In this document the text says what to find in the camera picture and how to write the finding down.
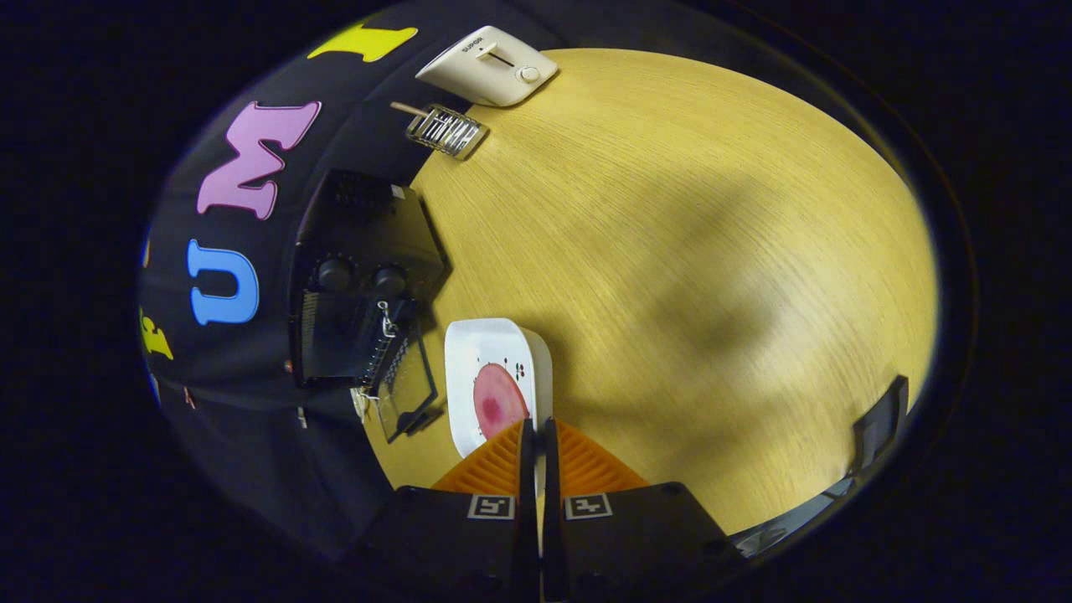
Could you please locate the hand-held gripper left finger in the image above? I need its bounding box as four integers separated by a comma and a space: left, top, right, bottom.
348, 417, 539, 603

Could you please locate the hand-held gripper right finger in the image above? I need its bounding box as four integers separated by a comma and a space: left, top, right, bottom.
543, 417, 746, 603

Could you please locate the pink meat slice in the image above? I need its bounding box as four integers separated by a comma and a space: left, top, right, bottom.
472, 363, 530, 441

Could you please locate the white square plate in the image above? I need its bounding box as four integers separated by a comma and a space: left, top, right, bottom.
444, 318, 554, 460

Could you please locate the black toaster oven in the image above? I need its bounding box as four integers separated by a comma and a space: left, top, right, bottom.
289, 167, 449, 445

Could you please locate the white bread toaster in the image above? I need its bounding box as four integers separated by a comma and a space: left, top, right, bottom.
415, 25, 559, 107

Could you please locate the metal wire rack wooden handle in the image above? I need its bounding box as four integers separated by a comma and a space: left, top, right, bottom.
390, 100, 489, 161

